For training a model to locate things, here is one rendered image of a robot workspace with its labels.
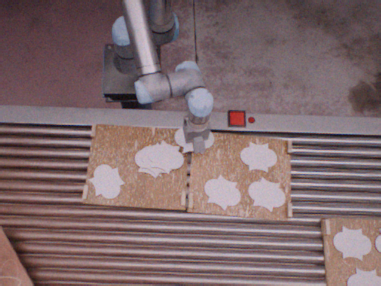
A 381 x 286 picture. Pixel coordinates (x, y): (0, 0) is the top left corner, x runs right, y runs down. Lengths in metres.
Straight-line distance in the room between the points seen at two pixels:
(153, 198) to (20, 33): 2.07
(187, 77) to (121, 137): 0.50
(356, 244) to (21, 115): 1.48
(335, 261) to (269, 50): 1.87
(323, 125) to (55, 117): 1.16
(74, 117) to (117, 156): 0.28
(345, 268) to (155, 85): 0.99
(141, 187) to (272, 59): 1.79
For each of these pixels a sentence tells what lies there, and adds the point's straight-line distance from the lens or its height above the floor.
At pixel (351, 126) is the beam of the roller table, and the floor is 0.91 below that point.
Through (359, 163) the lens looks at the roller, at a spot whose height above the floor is 0.92.
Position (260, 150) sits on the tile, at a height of 0.95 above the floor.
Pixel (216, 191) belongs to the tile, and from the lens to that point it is 1.54.
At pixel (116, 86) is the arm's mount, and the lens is 1.73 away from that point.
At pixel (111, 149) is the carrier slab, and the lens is 1.61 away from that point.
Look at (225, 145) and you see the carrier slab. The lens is 1.62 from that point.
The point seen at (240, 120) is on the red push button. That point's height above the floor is 0.93.
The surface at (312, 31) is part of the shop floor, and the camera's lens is 3.28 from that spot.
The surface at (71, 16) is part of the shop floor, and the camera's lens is 3.25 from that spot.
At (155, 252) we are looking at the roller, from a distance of 1.51.
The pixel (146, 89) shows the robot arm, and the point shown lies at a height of 1.37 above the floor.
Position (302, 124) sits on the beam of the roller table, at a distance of 1.77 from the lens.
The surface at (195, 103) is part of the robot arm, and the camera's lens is 1.18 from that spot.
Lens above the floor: 2.42
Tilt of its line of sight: 72 degrees down
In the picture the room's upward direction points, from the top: 1 degrees clockwise
